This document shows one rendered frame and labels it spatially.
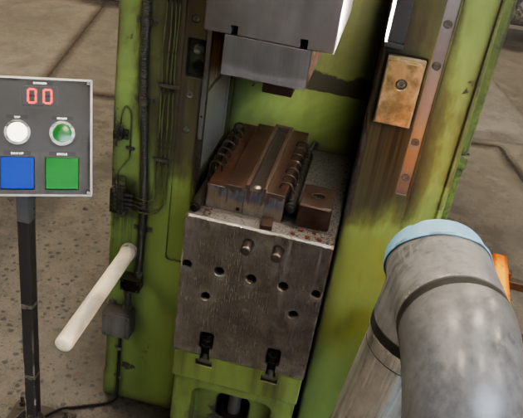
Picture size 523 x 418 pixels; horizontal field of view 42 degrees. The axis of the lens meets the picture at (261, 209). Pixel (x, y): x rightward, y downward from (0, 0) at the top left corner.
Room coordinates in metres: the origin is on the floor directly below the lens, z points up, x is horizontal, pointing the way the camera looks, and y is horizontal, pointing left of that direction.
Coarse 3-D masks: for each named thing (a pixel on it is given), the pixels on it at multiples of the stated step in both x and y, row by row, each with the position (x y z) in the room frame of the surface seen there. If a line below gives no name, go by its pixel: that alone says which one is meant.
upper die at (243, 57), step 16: (224, 48) 1.53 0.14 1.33; (240, 48) 1.52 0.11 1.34; (256, 48) 1.52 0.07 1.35; (272, 48) 1.51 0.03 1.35; (288, 48) 1.51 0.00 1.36; (304, 48) 1.51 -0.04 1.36; (224, 64) 1.53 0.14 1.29; (240, 64) 1.52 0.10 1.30; (256, 64) 1.52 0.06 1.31; (272, 64) 1.51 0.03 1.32; (288, 64) 1.51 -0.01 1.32; (304, 64) 1.51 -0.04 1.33; (256, 80) 1.52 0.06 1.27; (272, 80) 1.51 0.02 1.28; (288, 80) 1.51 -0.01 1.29; (304, 80) 1.50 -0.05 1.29
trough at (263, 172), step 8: (280, 128) 1.91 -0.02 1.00; (280, 136) 1.88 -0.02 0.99; (272, 144) 1.81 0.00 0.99; (280, 144) 1.82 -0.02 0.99; (272, 152) 1.76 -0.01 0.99; (264, 160) 1.70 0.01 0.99; (272, 160) 1.71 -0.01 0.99; (264, 168) 1.65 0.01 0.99; (256, 176) 1.59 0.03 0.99; (264, 176) 1.61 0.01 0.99; (256, 184) 1.55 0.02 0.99; (264, 184) 1.56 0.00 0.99
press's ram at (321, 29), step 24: (216, 0) 1.53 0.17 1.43; (240, 0) 1.53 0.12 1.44; (264, 0) 1.52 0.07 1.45; (288, 0) 1.51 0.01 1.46; (312, 0) 1.51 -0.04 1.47; (336, 0) 1.50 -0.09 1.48; (216, 24) 1.53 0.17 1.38; (240, 24) 1.52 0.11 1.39; (264, 24) 1.52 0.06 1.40; (288, 24) 1.51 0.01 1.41; (312, 24) 1.51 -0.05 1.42; (336, 24) 1.50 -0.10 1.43; (312, 48) 1.50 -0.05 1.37
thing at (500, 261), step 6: (492, 258) 1.40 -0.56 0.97; (498, 258) 1.40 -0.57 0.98; (504, 258) 1.40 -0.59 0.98; (498, 264) 1.37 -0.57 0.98; (504, 264) 1.38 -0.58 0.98; (498, 270) 1.34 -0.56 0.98; (504, 270) 1.35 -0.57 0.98; (504, 276) 1.32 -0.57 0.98; (504, 282) 1.30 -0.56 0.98; (504, 288) 1.27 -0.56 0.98; (510, 300) 1.23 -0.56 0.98
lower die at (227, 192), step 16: (256, 128) 1.92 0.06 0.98; (272, 128) 1.92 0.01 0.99; (288, 128) 1.92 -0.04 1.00; (240, 144) 1.79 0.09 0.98; (256, 144) 1.78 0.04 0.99; (288, 144) 1.81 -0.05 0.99; (304, 144) 1.83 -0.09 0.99; (224, 160) 1.67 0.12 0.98; (240, 160) 1.67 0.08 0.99; (256, 160) 1.68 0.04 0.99; (288, 160) 1.71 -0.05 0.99; (224, 176) 1.58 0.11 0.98; (240, 176) 1.58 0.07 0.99; (272, 176) 1.59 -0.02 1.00; (208, 192) 1.53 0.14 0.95; (224, 192) 1.52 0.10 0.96; (240, 192) 1.52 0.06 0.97; (256, 192) 1.51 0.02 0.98; (272, 192) 1.51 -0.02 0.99; (288, 192) 1.57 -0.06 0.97; (224, 208) 1.52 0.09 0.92; (240, 208) 1.52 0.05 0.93; (256, 208) 1.51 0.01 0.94; (272, 208) 1.51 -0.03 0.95
